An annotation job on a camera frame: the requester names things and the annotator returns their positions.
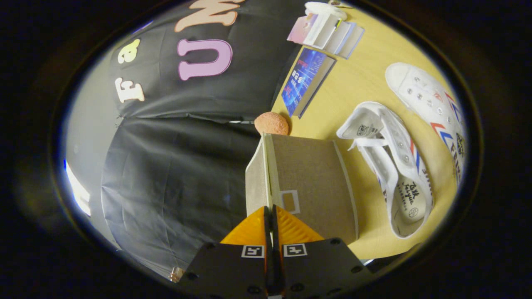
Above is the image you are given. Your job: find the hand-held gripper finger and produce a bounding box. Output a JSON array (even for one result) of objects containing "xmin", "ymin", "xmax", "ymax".
[
  {"xmin": 272, "ymin": 205, "xmax": 377, "ymax": 299},
  {"xmin": 174, "ymin": 206, "xmax": 276, "ymax": 299}
]

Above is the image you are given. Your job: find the brown cardboard storage box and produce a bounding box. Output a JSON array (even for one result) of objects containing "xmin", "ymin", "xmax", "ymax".
[{"xmin": 245, "ymin": 133, "xmax": 360, "ymax": 245}]

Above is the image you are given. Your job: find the white high-top shoe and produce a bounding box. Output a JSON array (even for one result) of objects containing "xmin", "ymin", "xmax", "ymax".
[
  {"xmin": 384, "ymin": 62, "xmax": 468, "ymax": 187},
  {"xmin": 336, "ymin": 101, "xmax": 435, "ymax": 240}
]

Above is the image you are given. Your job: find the stack of open books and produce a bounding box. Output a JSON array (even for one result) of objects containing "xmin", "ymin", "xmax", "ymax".
[{"xmin": 287, "ymin": 12, "xmax": 365, "ymax": 59}]

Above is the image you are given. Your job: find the orange sponge ball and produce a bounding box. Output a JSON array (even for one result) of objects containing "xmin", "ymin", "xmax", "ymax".
[{"xmin": 254, "ymin": 111, "xmax": 290, "ymax": 136}]

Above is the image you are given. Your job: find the black backdrop cloth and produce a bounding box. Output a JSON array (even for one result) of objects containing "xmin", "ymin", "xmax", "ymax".
[{"xmin": 100, "ymin": 0, "xmax": 316, "ymax": 268}]

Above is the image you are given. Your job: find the blue cover book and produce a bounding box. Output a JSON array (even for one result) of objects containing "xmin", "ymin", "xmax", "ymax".
[{"xmin": 281, "ymin": 47, "xmax": 337, "ymax": 119}]

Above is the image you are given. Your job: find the white round object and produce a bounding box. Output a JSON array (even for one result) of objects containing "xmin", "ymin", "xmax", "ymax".
[{"xmin": 305, "ymin": 1, "xmax": 347, "ymax": 20}]

